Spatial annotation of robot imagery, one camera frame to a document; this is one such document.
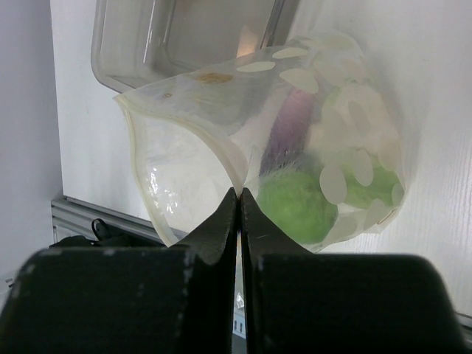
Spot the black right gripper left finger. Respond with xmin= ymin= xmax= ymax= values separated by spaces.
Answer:
xmin=1 ymin=190 xmax=237 ymax=353

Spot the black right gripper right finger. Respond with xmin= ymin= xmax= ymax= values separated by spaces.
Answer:
xmin=240 ymin=189 xmax=468 ymax=353

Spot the green custard apple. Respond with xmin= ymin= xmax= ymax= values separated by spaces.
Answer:
xmin=257 ymin=169 xmax=338 ymax=245

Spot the purple eggplant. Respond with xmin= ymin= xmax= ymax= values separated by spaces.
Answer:
xmin=259 ymin=89 xmax=321 ymax=176

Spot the clear dotted zip bag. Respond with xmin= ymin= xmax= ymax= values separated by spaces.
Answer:
xmin=115 ymin=31 xmax=405 ymax=252

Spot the grey plastic food bin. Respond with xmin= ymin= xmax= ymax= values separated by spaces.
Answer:
xmin=91 ymin=0 xmax=299 ymax=93

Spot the black cable loop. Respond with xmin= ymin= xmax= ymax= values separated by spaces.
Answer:
xmin=90 ymin=218 xmax=111 ymax=240

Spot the aluminium mounting rail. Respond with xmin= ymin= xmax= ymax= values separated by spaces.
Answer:
xmin=51 ymin=197 xmax=165 ymax=248

